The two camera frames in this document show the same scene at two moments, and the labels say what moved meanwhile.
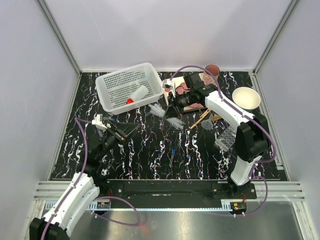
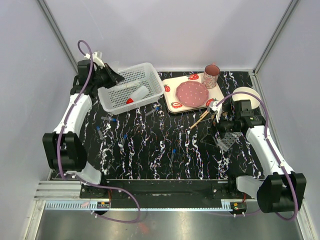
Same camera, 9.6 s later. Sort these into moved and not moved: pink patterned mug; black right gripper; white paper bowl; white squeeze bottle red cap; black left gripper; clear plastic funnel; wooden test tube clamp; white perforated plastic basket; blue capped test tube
Moved: black left gripper; clear plastic funnel; black right gripper
Not moved: white squeeze bottle red cap; white perforated plastic basket; blue capped test tube; pink patterned mug; wooden test tube clamp; white paper bowl
